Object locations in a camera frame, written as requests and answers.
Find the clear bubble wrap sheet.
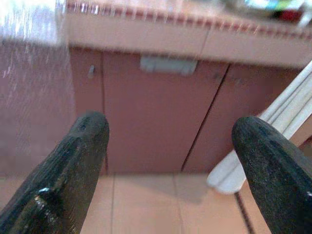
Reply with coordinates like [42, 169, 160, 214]
[0, 0, 76, 176]

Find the white cabinet handle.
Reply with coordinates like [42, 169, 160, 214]
[139, 55, 198, 76]

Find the white ribbed plank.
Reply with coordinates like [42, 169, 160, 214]
[206, 59, 312, 195]

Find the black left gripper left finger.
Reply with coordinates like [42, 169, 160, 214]
[0, 111, 110, 234]

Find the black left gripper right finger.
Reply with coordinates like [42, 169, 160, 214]
[231, 116, 312, 234]

